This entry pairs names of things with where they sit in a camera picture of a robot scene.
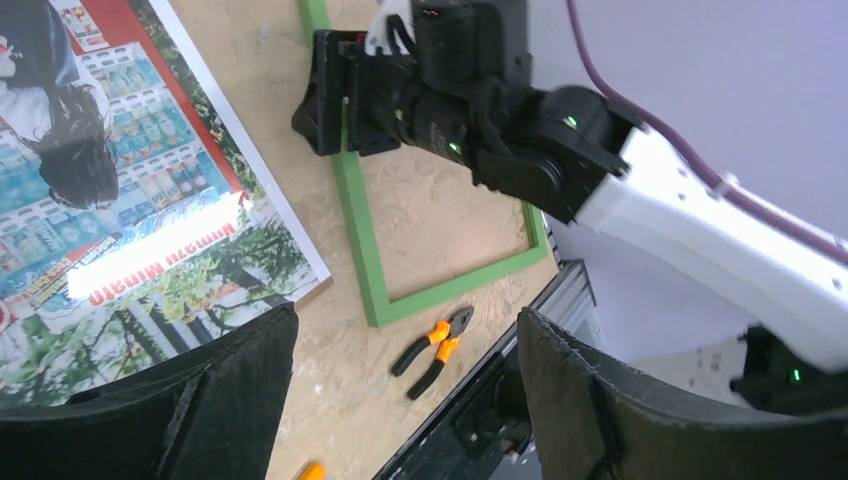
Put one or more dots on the brown fibreboard backing panel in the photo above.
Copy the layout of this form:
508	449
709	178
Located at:
314	295

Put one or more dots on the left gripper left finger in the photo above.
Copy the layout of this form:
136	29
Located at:
210	413

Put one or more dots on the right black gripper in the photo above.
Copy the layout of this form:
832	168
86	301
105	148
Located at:
356	102

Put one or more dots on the orange handle screwdriver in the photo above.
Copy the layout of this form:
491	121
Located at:
313	471

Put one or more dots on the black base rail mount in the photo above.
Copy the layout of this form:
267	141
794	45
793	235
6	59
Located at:
480	423

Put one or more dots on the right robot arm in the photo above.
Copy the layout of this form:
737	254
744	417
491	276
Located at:
454	78

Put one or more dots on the colourful printed photo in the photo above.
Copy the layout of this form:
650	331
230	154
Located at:
138	219

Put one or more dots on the green picture frame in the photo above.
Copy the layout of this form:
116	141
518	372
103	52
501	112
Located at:
408	239

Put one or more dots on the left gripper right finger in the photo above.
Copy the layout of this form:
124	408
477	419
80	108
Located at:
595	417

